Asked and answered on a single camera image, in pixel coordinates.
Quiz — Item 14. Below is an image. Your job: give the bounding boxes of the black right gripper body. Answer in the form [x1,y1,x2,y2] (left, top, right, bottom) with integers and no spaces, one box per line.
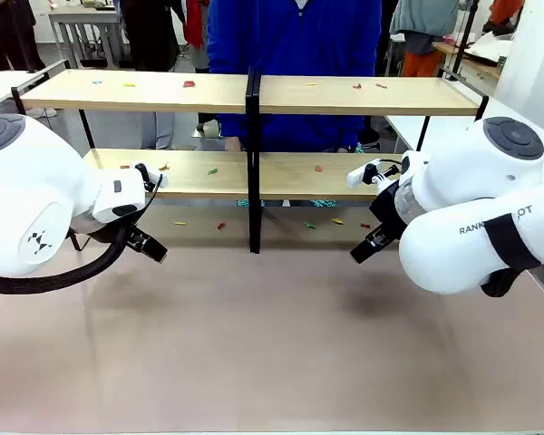
[368,179,410,237]

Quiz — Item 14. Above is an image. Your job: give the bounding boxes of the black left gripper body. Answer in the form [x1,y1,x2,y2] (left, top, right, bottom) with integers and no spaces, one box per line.
[100,212,145,248]

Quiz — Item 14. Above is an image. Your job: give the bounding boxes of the white side table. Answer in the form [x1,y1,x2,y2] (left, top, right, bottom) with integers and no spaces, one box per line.
[0,70,51,115]
[383,97,502,156]

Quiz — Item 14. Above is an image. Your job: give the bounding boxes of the wooden workbench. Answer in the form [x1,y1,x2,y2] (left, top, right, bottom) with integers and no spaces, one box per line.
[432,39,503,82]

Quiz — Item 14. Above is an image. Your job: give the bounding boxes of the black stand pole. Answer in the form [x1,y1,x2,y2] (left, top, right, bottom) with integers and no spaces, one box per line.
[451,0,478,82]

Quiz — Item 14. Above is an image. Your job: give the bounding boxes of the bystander grey sweater orange trousers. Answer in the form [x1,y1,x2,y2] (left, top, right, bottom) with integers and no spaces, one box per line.
[388,0,460,78]

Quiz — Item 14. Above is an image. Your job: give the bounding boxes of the person in blue jacket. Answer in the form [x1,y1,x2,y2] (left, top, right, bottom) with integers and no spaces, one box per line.
[207,0,384,154]

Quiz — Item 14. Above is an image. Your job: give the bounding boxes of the white paper sheets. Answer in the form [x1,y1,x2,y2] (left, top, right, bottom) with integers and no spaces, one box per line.
[462,30,514,63]

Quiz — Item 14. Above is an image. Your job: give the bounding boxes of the bystander dark top grey trousers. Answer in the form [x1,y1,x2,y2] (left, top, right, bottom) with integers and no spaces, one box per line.
[119,0,183,150]

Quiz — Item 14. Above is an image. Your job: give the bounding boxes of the white pillar panel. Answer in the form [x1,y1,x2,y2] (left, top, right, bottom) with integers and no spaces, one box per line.
[492,0,544,121]

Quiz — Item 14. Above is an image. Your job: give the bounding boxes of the grey metal desk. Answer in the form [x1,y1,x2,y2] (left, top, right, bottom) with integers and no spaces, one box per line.
[47,7,129,70]

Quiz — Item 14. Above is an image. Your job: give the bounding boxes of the bystander in black clothes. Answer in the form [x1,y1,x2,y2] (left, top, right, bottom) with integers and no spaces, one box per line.
[0,0,47,73]

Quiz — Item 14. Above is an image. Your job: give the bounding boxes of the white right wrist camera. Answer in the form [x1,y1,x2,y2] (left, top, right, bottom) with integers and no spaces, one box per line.
[346,157,399,189]

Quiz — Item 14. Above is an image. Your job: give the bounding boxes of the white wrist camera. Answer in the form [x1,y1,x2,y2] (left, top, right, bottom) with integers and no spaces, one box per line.
[346,157,399,189]
[134,161,170,194]

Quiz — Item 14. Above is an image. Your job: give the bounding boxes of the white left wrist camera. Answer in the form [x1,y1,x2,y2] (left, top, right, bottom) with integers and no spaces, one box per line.
[134,161,170,194]

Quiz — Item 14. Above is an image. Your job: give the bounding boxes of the black sleeved left arm cable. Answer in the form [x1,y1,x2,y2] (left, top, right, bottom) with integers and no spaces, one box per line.
[0,172,165,295]

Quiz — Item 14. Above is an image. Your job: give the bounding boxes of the wooden shelf unit black frame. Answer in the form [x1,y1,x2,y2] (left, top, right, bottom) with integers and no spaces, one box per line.
[11,67,260,254]
[246,67,490,254]

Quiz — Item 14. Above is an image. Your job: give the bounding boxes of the black right arm cable strap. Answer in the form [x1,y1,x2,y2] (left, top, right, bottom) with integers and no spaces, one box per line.
[479,211,544,299]

